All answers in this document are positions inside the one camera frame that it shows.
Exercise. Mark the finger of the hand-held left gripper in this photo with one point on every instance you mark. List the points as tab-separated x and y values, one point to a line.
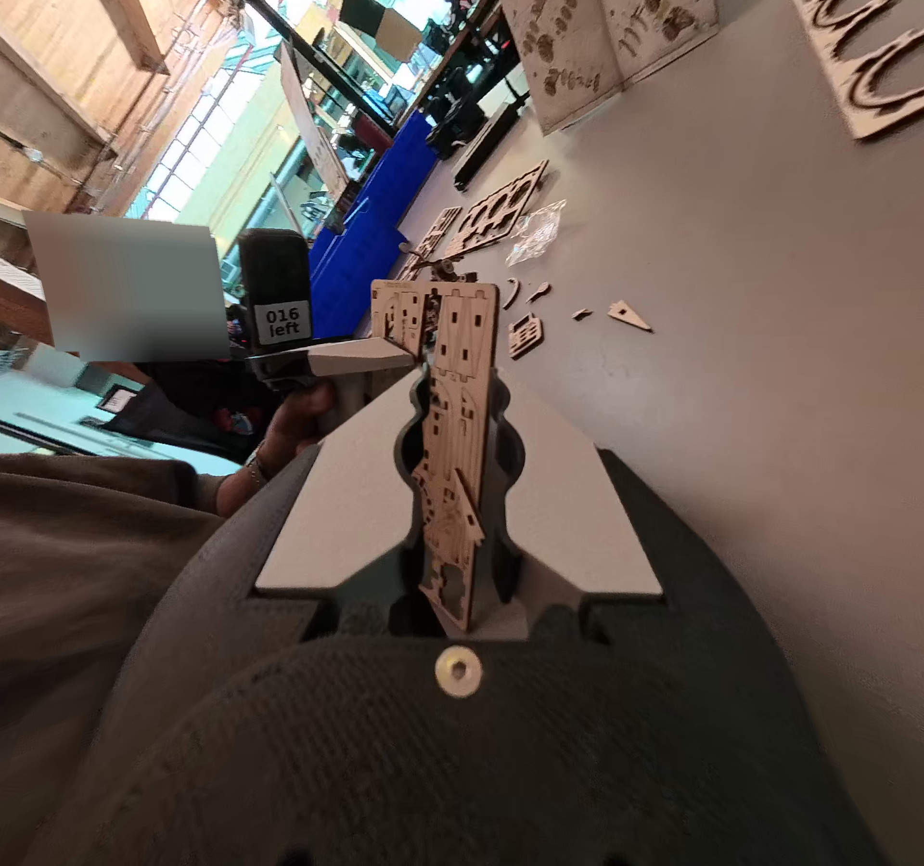
354	357

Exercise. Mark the round-headed wooden pin piece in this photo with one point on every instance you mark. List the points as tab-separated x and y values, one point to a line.
541	290

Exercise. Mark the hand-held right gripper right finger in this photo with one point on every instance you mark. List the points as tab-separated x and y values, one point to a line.
577	519

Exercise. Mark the wooden sheet with round cutouts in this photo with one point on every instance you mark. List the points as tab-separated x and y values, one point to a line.
538	176

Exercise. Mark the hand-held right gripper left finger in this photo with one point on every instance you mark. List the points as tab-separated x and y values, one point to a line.
332	512

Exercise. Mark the grey desk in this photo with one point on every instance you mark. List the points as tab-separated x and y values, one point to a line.
722	303

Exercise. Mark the wooden sheet with oval cutouts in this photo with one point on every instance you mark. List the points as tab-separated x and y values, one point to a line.
877	122

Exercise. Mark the person's left hand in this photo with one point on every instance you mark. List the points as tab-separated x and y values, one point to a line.
296	422

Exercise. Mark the wooden motorcycle model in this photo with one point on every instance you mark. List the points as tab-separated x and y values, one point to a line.
444	270

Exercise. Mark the small clear plastic bag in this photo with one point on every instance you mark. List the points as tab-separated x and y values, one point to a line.
538	234

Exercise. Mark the printed instruction booklet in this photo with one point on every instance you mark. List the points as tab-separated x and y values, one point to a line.
577	28

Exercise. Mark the small slotted wooden frame piece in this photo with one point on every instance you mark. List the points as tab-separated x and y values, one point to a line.
512	335

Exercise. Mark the triangular wooden piece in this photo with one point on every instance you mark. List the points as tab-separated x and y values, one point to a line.
635	321

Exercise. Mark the blue plastic bin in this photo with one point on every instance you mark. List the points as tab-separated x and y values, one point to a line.
361	245

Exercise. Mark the gold mesh wristwatch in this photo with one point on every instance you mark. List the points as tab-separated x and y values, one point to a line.
258	467

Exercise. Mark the curved toothed wooden piece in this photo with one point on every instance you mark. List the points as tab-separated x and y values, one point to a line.
514	295

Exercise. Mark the long slotted wooden parts sheet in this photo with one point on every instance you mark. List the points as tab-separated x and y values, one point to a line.
451	447

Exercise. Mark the wooden sheet with mixed cutouts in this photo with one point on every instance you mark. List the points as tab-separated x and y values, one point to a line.
440	230

